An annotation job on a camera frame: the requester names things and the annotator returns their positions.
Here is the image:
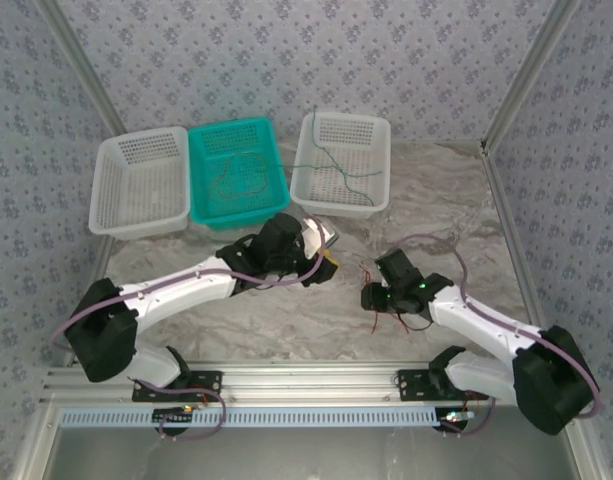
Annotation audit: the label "bright red thin cable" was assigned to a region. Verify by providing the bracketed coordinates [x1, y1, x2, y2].
[359, 263, 413, 335]

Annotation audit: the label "brownish red thin cable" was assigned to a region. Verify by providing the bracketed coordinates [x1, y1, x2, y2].
[207, 151, 268, 202]

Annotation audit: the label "thin green cable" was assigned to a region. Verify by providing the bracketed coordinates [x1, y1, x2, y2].
[311, 105, 377, 207]
[278, 163, 385, 179]

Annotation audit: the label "teal perforated plastic basket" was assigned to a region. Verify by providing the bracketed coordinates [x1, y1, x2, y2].
[186, 116, 292, 233]

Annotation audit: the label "white perforated plastic basket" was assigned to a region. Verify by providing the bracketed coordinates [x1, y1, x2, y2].
[87, 125, 192, 240]
[288, 111, 392, 221]

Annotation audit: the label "small circuit board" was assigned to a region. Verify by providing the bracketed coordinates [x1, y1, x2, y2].
[152, 406, 196, 425]
[437, 408, 476, 427]

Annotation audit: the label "grey metal panel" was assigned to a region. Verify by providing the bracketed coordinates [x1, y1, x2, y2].
[13, 399, 607, 480]

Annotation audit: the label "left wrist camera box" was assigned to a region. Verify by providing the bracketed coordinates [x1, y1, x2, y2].
[300, 216, 341, 259]

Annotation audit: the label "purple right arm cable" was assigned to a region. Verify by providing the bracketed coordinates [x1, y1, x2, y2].
[389, 233, 603, 439]

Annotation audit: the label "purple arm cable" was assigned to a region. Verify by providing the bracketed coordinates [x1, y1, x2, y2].
[52, 249, 332, 442]
[389, 233, 603, 439]

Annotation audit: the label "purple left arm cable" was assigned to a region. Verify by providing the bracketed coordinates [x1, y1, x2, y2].
[52, 249, 332, 442]

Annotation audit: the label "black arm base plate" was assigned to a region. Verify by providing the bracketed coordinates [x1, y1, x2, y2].
[396, 369, 490, 401]
[131, 370, 224, 403]

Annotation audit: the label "aluminium mounting rail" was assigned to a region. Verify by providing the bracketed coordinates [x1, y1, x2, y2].
[39, 363, 586, 404]

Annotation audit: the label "white slotted cable duct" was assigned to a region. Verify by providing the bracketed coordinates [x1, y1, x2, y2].
[59, 405, 450, 430]

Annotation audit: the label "aluminium frame post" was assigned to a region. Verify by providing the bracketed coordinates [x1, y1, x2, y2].
[480, 0, 585, 151]
[38, 0, 126, 132]

